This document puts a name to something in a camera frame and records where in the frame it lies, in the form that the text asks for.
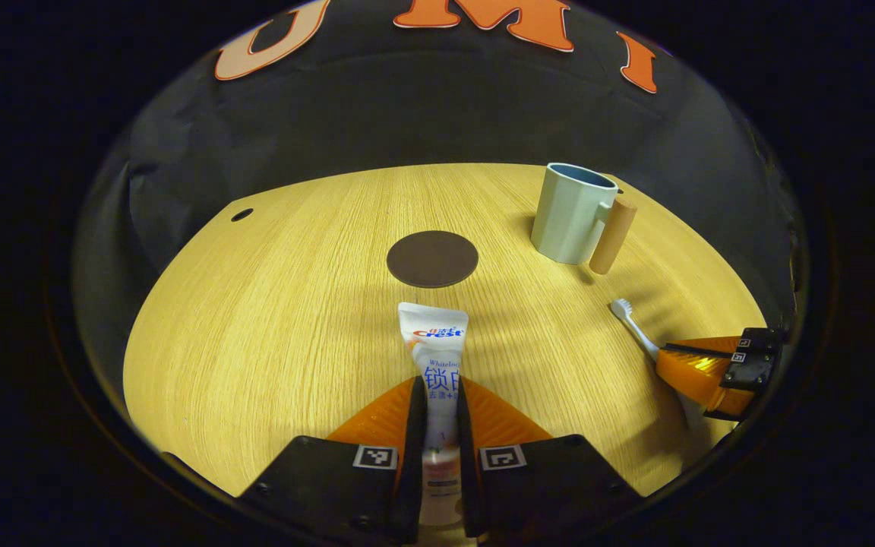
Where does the black backdrop cloth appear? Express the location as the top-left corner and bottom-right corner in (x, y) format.
(73, 0), (803, 426)

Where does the white toothpaste tube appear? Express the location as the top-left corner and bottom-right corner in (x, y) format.
(397, 302), (470, 529)

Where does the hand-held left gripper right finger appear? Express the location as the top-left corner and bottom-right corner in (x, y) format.
(456, 376), (643, 544)

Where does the round dark brown coaster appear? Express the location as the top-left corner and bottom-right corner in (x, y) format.
(386, 230), (479, 289)

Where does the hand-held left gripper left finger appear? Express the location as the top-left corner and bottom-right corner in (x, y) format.
(240, 376), (428, 546)

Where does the white toothbrush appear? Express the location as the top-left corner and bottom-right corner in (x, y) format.
(609, 298), (712, 432)

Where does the pale green cup wooden handle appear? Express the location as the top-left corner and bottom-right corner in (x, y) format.
(530, 162), (638, 276)

